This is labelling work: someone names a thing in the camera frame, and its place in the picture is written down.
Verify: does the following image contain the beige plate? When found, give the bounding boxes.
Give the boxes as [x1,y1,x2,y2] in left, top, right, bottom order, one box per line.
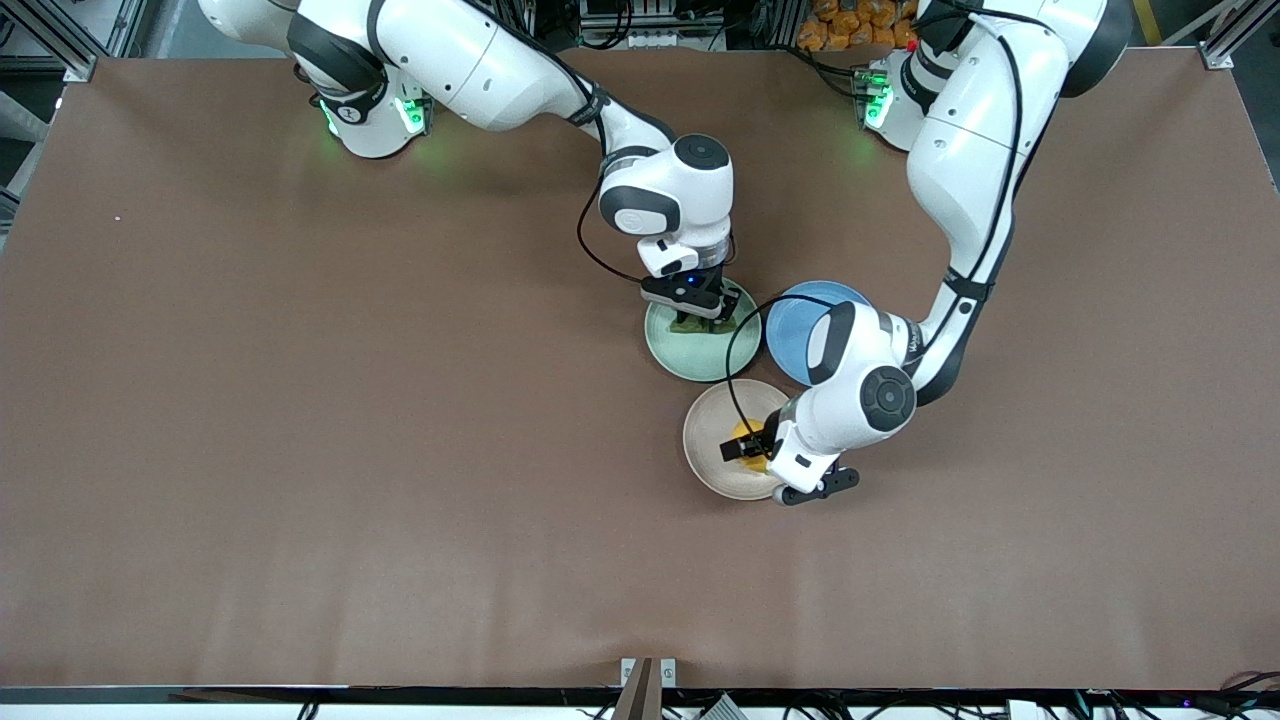
[682,378,796,502]

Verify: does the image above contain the aluminium frame profile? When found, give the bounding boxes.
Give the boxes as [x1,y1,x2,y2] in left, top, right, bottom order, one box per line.
[1195,0,1280,71]
[0,0,141,83]

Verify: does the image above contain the yellow lemon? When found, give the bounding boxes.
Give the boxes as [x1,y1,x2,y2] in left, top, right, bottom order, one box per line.
[730,420,773,475]

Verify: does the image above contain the blue plate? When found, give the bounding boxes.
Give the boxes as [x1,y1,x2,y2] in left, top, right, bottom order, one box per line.
[765,280,873,388]

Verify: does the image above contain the light green plate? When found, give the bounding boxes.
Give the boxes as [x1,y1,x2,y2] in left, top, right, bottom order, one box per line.
[644,282,763,383]

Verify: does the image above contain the metal table edge bracket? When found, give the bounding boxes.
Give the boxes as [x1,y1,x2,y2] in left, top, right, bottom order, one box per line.
[620,657,678,689]

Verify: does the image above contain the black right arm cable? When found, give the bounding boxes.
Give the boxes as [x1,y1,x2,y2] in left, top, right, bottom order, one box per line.
[576,165,651,288]

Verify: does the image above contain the orange snack bags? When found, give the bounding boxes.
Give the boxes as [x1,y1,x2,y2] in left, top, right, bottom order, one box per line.
[797,0,921,53]

